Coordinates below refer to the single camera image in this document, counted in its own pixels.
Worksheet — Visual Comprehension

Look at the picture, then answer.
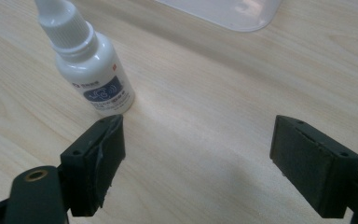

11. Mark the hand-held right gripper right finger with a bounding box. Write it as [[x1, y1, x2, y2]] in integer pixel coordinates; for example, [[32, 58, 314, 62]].
[[268, 114, 358, 219]]

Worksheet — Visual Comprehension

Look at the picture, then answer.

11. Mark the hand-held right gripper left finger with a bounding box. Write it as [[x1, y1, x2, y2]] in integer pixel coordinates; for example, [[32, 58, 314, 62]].
[[60, 114, 127, 217]]

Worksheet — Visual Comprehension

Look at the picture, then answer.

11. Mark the white dropper bottle blue label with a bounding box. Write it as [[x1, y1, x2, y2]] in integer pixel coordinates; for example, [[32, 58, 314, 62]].
[[34, 0, 136, 118]]

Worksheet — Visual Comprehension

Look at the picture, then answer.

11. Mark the clear plastic container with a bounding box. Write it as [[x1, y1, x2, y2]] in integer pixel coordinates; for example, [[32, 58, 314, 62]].
[[155, 0, 283, 33]]

